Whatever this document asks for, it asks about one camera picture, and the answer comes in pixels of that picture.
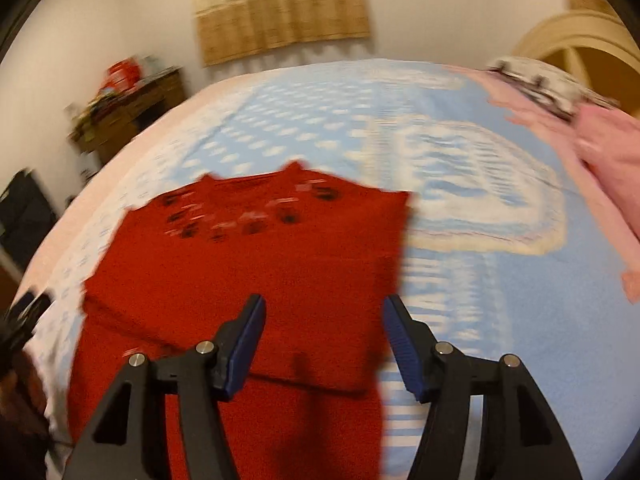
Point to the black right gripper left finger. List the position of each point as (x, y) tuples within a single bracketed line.
[(126, 437)]

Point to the red knitted sweater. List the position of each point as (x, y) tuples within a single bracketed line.
[(322, 252)]

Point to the person's left hand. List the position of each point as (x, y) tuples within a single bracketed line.
[(23, 400)]

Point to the pink bed sheet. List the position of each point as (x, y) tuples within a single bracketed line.
[(78, 215)]

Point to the black folding chair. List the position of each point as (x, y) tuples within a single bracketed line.
[(26, 218)]

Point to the blue polka dot blanket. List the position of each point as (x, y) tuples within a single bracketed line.
[(512, 340)]

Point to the brown wooden desk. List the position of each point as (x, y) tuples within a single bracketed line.
[(107, 127)]

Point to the red gift box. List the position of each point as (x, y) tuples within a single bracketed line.
[(122, 76)]

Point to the pink quilt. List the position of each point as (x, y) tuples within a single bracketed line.
[(607, 141)]

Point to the grey patterned pillow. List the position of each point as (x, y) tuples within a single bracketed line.
[(555, 90)]

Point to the cream wooden headboard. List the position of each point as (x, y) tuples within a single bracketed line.
[(595, 48)]

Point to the beige window curtain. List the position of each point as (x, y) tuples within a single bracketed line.
[(232, 29)]

